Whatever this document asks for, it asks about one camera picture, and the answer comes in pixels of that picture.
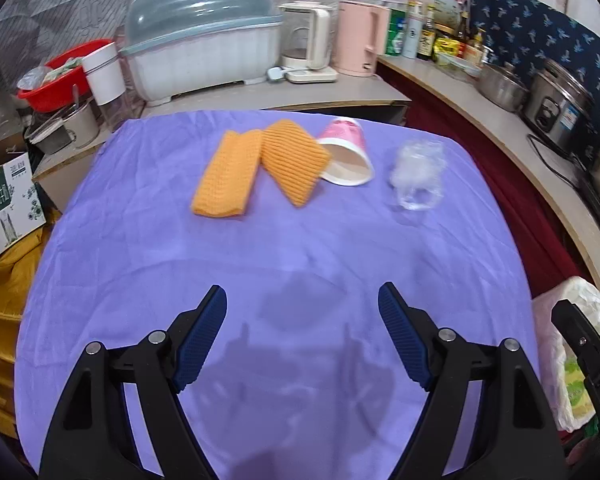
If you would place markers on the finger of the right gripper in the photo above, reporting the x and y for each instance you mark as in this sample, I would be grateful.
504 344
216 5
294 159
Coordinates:
584 341

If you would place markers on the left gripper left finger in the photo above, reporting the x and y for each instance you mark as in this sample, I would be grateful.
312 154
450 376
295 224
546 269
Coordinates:
90 435

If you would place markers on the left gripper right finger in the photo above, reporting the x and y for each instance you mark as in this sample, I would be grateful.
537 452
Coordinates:
514 434

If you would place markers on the yellow green snack bag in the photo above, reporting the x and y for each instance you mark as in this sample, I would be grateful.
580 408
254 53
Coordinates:
580 402

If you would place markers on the orange waffle cloth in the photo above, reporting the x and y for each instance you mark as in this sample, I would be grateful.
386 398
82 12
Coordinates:
225 186
294 159

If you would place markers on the trash bin with white liner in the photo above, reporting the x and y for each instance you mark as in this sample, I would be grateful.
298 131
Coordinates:
553 349

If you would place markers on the red skirt cloth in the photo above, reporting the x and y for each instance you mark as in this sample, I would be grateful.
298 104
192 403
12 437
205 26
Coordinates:
547 251

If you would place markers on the white green cardboard box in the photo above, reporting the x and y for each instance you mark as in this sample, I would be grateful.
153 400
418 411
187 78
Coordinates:
21 211

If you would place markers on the silver rice cooker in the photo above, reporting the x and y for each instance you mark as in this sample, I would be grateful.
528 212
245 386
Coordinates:
558 106

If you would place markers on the clear crumpled plastic bag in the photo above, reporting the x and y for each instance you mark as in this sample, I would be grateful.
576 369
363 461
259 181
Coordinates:
416 176

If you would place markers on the steel pot with lid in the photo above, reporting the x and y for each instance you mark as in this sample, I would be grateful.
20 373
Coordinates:
501 86

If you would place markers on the purple tablecloth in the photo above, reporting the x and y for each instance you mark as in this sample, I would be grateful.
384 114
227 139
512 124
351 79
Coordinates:
303 381

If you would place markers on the small steel pot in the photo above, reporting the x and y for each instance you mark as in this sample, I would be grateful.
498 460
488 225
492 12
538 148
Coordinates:
73 125

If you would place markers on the clear food container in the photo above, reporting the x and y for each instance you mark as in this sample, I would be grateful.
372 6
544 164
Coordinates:
456 67

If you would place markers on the pink paper cup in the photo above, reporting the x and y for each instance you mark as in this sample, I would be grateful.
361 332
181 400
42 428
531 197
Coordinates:
349 163

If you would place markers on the navy patterned cloth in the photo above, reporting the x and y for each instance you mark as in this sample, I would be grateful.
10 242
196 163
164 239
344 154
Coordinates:
526 33

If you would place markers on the red plastic basin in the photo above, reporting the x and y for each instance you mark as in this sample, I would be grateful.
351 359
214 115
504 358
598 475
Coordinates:
59 93

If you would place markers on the yellow seasoning packet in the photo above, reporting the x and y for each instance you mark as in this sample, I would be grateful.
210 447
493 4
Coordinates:
447 46

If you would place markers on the dark soy sauce bottle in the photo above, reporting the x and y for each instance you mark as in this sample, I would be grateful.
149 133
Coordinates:
427 36

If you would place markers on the white cup blender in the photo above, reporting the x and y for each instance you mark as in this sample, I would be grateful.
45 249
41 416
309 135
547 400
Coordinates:
104 75

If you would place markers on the white slim bottle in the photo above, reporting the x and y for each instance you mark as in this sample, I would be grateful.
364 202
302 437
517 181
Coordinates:
412 29

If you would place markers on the white carton box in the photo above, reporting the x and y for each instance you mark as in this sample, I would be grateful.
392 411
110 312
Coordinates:
446 12

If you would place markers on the pink electric kettle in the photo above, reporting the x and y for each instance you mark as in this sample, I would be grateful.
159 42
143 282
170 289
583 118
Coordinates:
360 38

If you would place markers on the dish rack with grey lid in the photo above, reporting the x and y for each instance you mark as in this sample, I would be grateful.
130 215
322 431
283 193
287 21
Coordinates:
179 46

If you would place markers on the white glass electric kettle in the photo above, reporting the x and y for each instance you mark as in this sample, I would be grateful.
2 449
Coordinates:
306 43

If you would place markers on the grey striped cloth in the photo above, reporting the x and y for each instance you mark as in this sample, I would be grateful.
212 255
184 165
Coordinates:
33 32

